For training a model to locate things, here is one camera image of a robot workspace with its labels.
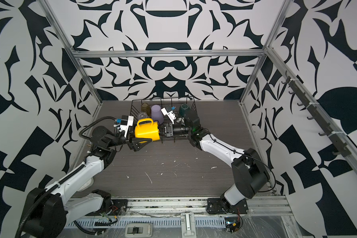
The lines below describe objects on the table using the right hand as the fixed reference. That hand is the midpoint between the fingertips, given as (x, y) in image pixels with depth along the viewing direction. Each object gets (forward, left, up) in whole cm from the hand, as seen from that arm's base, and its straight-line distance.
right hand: (154, 134), depth 67 cm
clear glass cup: (+26, +13, -18) cm, 35 cm away
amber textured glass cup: (+34, +13, -20) cm, 42 cm away
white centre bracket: (-32, -14, -28) cm, 44 cm away
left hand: (0, 0, +3) cm, 3 cm away
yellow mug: (-2, +1, +5) cm, 5 cm away
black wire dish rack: (+39, -4, -21) cm, 45 cm away
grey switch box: (-34, +7, -26) cm, 43 cm away
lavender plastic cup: (+26, +4, -18) cm, 32 cm away
